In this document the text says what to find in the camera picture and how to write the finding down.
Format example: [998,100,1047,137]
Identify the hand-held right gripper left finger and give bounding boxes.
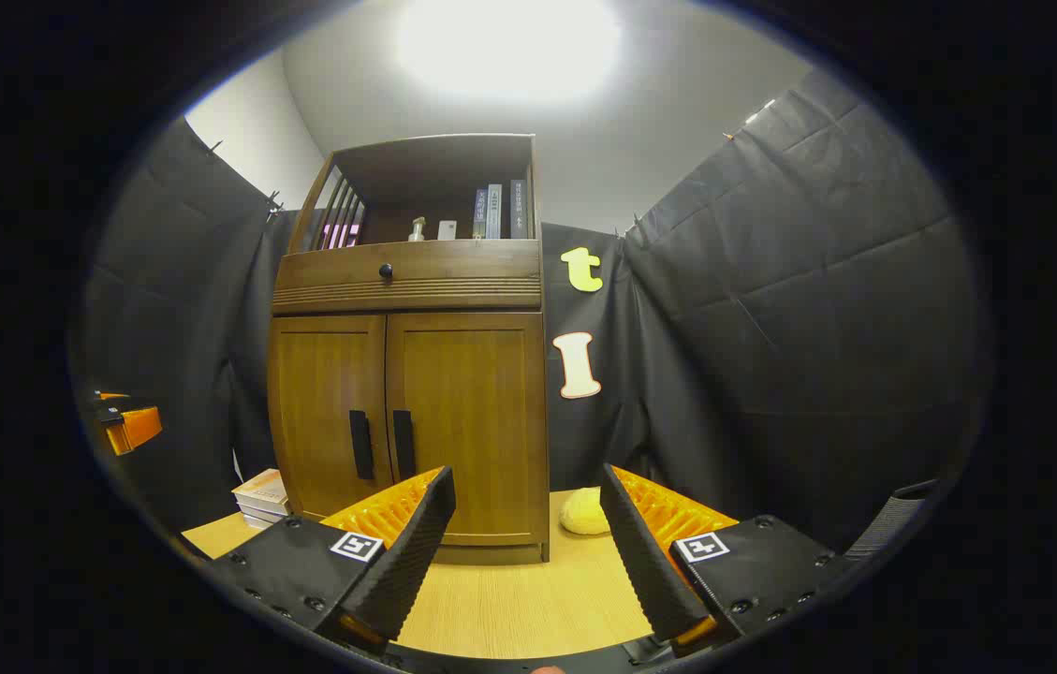
[210,465,457,656]

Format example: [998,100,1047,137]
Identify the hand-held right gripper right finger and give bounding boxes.
[599,462,857,658]

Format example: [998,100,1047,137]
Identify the black door handle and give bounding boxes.
[392,409,418,481]
[349,410,376,481]

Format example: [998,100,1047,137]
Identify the wooden shoe cabinet door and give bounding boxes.
[269,315,393,520]
[386,312,550,549]

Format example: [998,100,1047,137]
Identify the wooden double-door shoe cabinet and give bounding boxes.
[268,133,551,565]

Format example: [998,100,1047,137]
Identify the wooden cabinet drawer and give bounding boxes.
[272,240,543,314]

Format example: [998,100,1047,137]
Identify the pale yellow plush ball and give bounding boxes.
[560,487,611,536]

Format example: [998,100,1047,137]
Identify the pale paperback book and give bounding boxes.
[231,468,290,507]

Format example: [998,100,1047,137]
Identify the black backdrop cloth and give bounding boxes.
[69,66,992,553]

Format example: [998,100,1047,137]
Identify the large ceiling light panel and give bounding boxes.
[395,0,624,102]

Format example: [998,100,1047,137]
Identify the grey ribbed strap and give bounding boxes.
[851,479,943,563]

